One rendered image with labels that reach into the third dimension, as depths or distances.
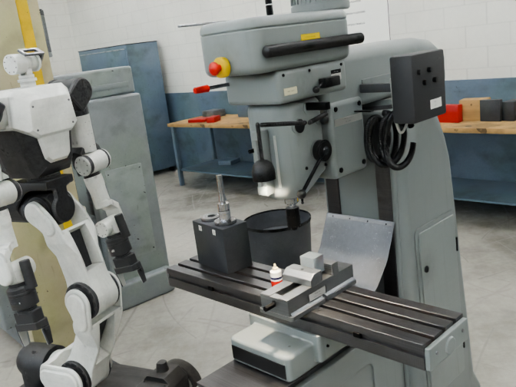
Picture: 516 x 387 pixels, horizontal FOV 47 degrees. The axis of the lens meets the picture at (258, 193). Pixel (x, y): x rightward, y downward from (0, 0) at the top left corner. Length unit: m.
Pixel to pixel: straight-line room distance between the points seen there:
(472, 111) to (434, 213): 3.40
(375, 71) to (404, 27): 4.43
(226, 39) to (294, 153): 0.41
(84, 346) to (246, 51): 1.25
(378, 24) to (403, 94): 4.87
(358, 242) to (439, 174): 0.42
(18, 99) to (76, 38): 9.65
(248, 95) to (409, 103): 0.50
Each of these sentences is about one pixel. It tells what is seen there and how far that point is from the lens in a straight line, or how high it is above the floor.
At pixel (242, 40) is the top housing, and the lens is 1.75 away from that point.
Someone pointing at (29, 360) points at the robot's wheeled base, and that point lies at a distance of 2.61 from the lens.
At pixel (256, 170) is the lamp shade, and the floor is 1.45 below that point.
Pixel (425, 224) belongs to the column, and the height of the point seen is 1.07.
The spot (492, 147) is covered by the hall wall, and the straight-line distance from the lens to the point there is 6.31.
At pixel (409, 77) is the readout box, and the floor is 1.66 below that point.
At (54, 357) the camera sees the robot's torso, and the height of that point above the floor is 0.74.
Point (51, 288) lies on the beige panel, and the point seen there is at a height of 0.65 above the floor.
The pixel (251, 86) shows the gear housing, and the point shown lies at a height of 1.69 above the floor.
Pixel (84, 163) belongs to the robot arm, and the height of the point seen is 1.46.
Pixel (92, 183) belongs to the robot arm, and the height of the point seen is 1.37.
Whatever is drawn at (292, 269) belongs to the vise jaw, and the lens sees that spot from 2.04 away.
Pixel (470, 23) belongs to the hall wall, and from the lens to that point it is 6.27.
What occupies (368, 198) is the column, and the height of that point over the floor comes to 1.20.
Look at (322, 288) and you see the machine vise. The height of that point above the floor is 1.00.
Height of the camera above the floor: 1.82
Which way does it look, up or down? 14 degrees down
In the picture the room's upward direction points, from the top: 7 degrees counter-clockwise
